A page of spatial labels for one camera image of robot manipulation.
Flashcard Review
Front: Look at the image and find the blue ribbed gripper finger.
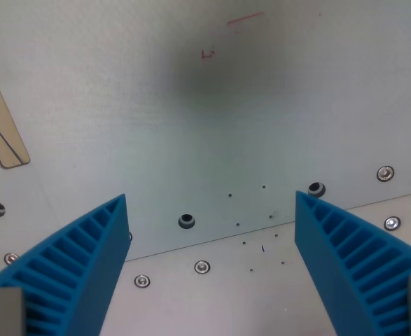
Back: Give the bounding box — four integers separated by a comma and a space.
0, 193, 132, 336
294, 190, 411, 336

